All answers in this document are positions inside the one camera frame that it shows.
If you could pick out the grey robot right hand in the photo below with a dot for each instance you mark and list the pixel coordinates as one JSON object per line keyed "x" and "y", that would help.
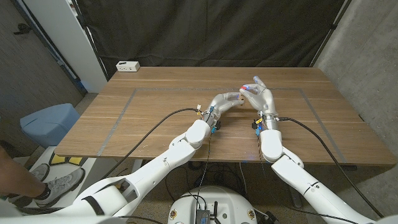
{"x": 264, "y": 99}

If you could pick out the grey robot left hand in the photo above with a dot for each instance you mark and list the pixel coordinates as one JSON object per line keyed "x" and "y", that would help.
{"x": 220, "y": 104}

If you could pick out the wooden block with holes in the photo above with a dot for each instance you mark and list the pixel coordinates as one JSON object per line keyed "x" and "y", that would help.
{"x": 242, "y": 101}

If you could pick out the red-headed wooden screw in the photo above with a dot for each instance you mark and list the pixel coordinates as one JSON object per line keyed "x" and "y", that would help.
{"x": 244, "y": 87}

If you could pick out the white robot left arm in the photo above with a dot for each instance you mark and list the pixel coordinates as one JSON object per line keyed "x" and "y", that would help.
{"x": 161, "y": 168}

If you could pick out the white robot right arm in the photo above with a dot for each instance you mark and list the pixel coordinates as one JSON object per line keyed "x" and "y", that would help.
{"x": 298, "y": 177}

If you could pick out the large wooden board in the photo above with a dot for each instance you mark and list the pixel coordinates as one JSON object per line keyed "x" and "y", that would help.
{"x": 155, "y": 89}

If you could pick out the black backdrop curtain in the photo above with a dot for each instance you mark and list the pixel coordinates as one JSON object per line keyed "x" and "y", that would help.
{"x": 211, "y": 31}

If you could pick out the black backdrop stand pole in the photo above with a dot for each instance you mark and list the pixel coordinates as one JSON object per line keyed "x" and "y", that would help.
{"x": 329, "y": 31}
{"x": 90, "y": 40}

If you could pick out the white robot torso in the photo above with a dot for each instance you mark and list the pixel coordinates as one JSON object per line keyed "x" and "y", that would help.
{"x": 214, "y": 199}

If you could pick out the white power strip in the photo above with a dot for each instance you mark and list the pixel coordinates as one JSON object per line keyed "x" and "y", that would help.
{"x": 127, "y": 66}

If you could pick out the grey table leg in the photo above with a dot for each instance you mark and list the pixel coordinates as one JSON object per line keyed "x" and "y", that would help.
{"x": 296, "y": 199}

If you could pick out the white table leg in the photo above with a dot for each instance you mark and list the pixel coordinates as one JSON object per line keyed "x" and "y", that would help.
{"x": 136, "y": 166}

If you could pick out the grey box on torso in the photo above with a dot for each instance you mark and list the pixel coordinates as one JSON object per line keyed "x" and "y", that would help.
{"x": 202, "y": 216}

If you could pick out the person's leg and shoe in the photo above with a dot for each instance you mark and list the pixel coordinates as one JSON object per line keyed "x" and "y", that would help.
{"x": 90, "y": 165}

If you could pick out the light blue stool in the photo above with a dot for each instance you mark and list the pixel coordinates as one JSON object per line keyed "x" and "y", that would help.
{"x": 49, "y": 124}

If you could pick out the grey sneaker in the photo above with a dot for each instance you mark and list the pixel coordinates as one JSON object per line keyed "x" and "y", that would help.
{"x": 38, "y": 172}
{"x": 62, "y": 185}

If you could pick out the bare person leg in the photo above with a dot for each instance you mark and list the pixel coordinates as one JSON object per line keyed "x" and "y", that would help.
{"x": 15, "y": 182}

